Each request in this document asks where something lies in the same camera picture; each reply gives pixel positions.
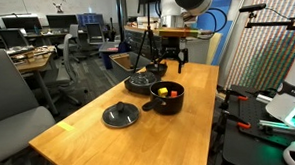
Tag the aluminium extrusion bar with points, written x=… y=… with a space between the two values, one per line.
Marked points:
x=266 y=98
x=279 y=125

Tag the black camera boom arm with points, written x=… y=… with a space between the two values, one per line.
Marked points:
x=268 y=20

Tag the glass pot lid black knob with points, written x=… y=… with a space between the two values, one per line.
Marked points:
x=120 y=115

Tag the cluttered wooden office table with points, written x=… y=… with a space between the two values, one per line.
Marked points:
x=33 y=62

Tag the yellow sticky note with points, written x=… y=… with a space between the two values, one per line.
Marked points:
x=66 y=126

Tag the black electric hot plate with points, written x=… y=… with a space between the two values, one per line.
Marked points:
x=139 y=83

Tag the yellow wooden block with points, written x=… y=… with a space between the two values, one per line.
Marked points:
x=163 y=91

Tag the small red cube block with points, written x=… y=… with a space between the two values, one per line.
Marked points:
x=173 y=93

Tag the yellow cardboard sheet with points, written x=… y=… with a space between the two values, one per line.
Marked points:
x=214 y=46

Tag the black computer monitor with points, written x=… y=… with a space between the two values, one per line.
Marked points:
x=61 y=21
x=21 y=24
x=90 y=19

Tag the black camera tripod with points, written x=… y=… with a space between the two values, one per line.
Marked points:
x=148 y=35

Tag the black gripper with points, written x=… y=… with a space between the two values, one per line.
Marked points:
x=174 y=44

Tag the multicolour patterned wall panel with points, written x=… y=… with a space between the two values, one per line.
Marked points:
x=269 y=53

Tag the grey padded office chair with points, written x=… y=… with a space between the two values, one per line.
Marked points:
x=11 y=98

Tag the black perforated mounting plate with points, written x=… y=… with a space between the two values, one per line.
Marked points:
x=250 y=144

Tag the grey mesh office chair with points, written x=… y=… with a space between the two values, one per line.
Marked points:
x=68 y=62

